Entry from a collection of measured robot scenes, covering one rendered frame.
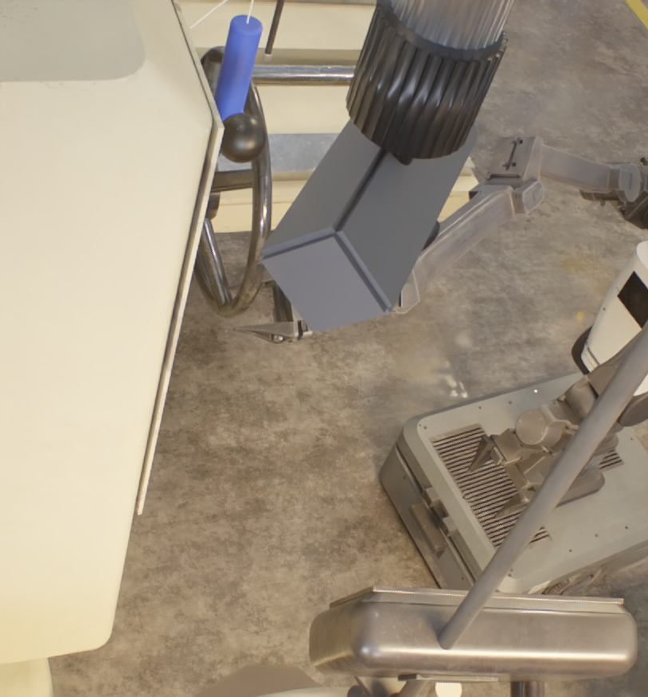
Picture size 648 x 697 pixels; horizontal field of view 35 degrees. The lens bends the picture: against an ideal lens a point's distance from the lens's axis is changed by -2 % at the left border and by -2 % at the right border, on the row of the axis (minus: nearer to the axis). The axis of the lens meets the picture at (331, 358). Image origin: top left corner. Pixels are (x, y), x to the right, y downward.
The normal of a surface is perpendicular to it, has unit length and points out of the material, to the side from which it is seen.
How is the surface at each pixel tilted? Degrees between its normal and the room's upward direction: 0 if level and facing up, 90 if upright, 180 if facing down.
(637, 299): 90
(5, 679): 0
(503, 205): 51
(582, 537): 0
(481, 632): 19
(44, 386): 90
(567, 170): 56
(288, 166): 0
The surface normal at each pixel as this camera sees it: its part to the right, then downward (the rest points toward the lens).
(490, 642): 0.25, -0.32
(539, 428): -0.62, -0.12
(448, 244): 0.75, 0.07
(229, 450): 0.25, -0.62
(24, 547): 0.30, 0.78
